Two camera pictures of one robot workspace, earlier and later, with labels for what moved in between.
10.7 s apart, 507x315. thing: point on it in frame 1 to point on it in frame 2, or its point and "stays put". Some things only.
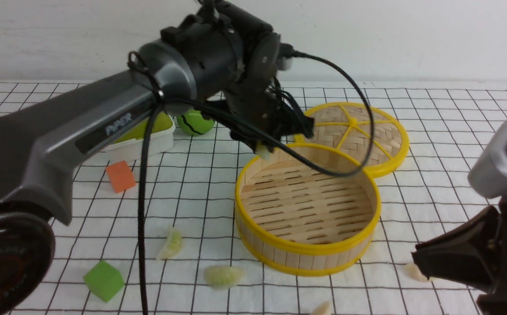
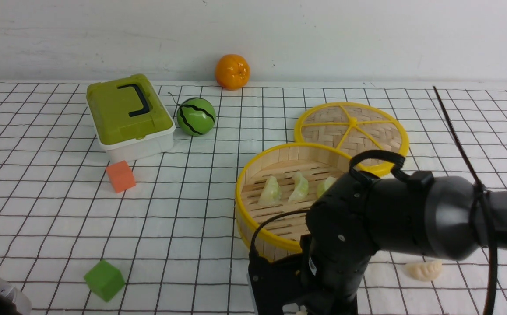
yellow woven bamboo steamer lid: x=345 y=127 stays put
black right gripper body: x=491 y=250 to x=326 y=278
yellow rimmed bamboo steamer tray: x=297 y=222 stays put
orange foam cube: x=121 y=176 stays put
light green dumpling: x=222 y=277 to x=322 y=187
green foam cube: x=104 y=280 stays put
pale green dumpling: x=262 y=151 to x=271 y=193
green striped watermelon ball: x=193 y=121 stays put
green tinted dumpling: x=173 y=245 to x=301 y=187
